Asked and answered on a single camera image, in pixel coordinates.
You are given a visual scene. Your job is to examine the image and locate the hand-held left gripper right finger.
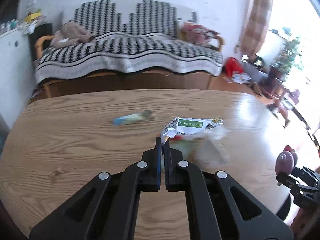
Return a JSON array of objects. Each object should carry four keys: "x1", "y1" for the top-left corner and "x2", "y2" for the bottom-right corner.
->
[{"x1": 164, "y1": 140, "x2": 294, "y2": 240}]

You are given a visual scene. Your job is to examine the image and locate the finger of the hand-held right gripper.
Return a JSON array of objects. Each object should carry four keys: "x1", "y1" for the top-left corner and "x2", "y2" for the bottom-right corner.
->
[{"x1": 276, "y1": 170, "x2": 303, "y2": 188}]

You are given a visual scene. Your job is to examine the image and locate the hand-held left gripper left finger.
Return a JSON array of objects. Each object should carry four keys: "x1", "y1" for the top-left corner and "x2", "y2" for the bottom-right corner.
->
[{"x1": 29, "y1": 137, "x2": 163, "y2": 240}]

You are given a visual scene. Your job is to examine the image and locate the purple round object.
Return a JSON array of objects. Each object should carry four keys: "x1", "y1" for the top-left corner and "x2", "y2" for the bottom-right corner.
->
[{"x1": 276, "y1": 145, "x2": 298, "y2": 174}]

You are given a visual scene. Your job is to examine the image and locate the green white paper packet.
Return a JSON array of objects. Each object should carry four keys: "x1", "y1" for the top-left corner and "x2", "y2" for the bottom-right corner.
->
[{"x1": 161, "y1": 117, "x2": 224, "y2": 146}]

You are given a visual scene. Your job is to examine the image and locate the blue white crumpled wrapper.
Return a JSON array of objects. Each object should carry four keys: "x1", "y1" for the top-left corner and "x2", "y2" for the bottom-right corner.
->
[{"x1": 112, "y1": 110, "x2": 152, "y2": 127}]

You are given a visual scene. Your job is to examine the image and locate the wooden sofa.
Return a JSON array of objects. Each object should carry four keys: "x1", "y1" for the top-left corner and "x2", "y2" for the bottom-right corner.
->
[{"x1": 34, "y1": 34, "x2": 225, "y2": 98}]

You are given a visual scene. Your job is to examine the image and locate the red bag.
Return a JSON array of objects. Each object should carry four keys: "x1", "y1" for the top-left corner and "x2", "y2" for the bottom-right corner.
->
[{"x1": 224, "y1": 57, "x2": 243, "y2": 77}]

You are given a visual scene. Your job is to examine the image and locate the black white striped sofa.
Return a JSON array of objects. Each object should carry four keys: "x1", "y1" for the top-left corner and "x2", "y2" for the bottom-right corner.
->
[{"x1": 34, "y1": 0, "x2": 224, "y2": 84}]

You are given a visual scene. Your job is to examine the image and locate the potted plant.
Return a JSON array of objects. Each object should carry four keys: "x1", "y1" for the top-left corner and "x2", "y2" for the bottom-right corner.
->
[{"x1": 265, "y1": 27, "x2": 303, "y2": 86}]

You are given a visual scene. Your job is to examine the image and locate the pink cartoon cushion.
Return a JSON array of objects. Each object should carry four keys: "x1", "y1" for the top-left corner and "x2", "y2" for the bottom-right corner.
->
[{"x1": 181, "y1": 22, "x2": 221, "y2": 47}]

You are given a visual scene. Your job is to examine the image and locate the pink beige plush toy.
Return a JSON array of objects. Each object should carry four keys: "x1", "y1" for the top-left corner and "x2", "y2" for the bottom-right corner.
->
[{"x1": 50, "y1": 21, "x2": 95, "y2": 48}]

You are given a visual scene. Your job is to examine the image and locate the checked curtain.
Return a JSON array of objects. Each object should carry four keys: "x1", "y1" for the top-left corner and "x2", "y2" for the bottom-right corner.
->
[{"x1": 236, "y1": 0, "x2": 275, "y2": 58}]

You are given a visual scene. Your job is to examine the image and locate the black speaker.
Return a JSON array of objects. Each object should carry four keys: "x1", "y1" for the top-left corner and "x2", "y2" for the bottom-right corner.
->
[{"x1": 28, "y1": 23, "x2": 53, "y2": 62}]

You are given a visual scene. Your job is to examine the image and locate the white cabinet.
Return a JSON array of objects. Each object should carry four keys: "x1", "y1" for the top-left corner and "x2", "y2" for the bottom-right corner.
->
[{"x1": 0, "y1": 26, "x2": 38, "y2": 130}]

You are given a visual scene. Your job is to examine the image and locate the yellow box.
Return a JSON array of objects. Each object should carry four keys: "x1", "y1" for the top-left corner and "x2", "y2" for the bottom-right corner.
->
[{"x1": 24, "y1": 12, "x2": 42, "y2": 23}]

